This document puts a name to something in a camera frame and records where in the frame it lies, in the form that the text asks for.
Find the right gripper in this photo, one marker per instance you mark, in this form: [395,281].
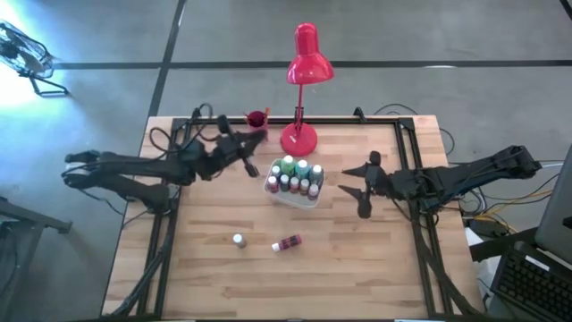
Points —
[380,181]

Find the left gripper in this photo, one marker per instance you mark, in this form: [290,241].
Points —
[223,154]

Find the paintbrush with orange tip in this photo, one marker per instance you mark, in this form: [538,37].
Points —
[267,110]

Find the large dark teal paint bottle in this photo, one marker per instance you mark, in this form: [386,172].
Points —
[317,174]

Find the pink paint bottle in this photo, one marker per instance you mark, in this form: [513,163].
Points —
[313,192]

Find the yellow paint bottle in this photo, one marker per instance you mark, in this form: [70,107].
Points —
[305,186]

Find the large light teal paint bottle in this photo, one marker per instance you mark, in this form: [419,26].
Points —
[302,168]

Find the magenta paint bottle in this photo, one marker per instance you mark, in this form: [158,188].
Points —
[289,242]

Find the grey paint bottle black label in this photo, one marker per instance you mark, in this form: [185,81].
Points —
[239,240]

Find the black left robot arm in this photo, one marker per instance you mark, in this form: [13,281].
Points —
[134,167]

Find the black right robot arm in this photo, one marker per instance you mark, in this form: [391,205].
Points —
[460,176]

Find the maroon cup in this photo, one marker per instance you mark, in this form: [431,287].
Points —
[257,120]

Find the white plastic bin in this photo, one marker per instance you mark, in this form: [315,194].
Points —
[292,201]

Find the red desk lamp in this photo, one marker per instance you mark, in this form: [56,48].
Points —
[308,62]

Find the black power box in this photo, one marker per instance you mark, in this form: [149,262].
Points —
[485,227]

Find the black computer desk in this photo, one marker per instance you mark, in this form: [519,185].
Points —
[500,243]

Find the rig computer monitor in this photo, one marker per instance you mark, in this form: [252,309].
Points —
[556,210]

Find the black keyboard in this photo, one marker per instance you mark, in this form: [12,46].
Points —
[532,284]

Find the black side table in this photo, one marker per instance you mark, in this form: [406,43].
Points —
[27,221]

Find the black floor fan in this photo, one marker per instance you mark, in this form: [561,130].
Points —
[24,56]

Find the black aluminium rig frame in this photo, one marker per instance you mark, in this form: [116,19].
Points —
[339,121]

